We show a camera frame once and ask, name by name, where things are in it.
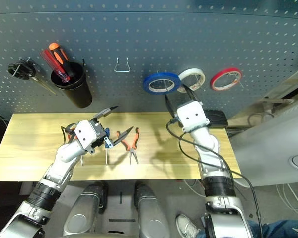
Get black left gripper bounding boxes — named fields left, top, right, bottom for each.
left=89, top=106, right=134, bottom=153

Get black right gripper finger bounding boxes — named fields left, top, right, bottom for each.
left=182, top=84, right=202, bottom=103
left=164, top=94, right=178, bottom=120

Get orange black needle-nose pliers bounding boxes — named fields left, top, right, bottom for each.
left=116, top=127, right=141, bottom=165

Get blue handled screwdriver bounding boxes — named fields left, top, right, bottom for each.
left=104, top=127, right=114, bottom=165

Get blue tape roll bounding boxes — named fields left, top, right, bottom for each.
left=142, top=72, right=181, bottom=95

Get red handled scissors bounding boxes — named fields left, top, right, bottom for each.
left=67, top=133, right=85, bottom=166

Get dark grey perforated pegboard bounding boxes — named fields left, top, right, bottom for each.
left=0, top=0, right=298, bottom=122

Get white printed tape roll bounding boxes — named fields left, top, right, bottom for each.
left=176, top=68, right=206, bottom=94

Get silver double peg hook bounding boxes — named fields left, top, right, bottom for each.
left=157, top=70, right=169, bottom=92

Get red tape roll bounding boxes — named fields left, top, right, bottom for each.
left=210, top=67, right=243, bottom=92

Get black plastic tool case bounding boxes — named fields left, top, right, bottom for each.
left=205, top=110, right=228, bottom=128

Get black plastic cup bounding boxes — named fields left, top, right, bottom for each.
left=51, top=61, right=93, bottom=109

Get silver left robot leg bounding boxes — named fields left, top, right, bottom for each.
left=63, top=182, right=109, bottom=236

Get silver robot leg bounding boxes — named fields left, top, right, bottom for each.
left=134, top=182, right=171, bottom=238
left=63, top=182, right=109, bottom=236

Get silver right robot leg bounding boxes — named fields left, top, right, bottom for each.
left=134, top=182, right=171, bottom=238

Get large white machine housing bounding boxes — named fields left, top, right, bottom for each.
left=228, top=99, right=298, bottom=188

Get silver scissors peg hook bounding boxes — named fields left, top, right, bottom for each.
left=13, top=57, right=32, bottom=77

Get white grey sneaker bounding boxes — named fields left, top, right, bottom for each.
left=175, top=214, right=202, bottom=238

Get blue jeans leg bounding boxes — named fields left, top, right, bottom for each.
left=196, top=219, right=298, bottom=238

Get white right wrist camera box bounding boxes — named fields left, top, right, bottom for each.
left=176, top=100, right=211, bottom=133

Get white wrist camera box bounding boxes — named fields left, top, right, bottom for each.
left=74, top=119, right=101, bottom=154
left=176, top=100, right=211, bottom=133

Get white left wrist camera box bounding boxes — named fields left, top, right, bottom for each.
left=74, top=119, right=101, bottom=154

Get black left wrist camera cable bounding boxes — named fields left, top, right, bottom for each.
left=61, top=122, right=77, bottom=144

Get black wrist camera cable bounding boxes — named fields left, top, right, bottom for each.
left=61, top=122, right=77, bottom=144
left=166, top=118, right=264, bottom=238

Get silver wire pliers holder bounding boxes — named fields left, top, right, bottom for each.
left=114, top=57, right=130, bottom=73

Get grey coiled floor cable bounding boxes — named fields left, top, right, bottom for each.
left=247, top=111, right=275, bottom=127

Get orange black screwdriver handle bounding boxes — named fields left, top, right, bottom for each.
left=48, top=42, right=76, bottom=80

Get black handled scissors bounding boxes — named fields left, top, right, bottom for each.
left=7, top=57, right=57, bottom=96

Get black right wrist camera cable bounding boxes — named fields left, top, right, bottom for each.
left=166, top=118, right=264, bottom=238

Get white floor cables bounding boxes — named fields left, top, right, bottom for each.
left=275, top=183, right=298, bottom=219

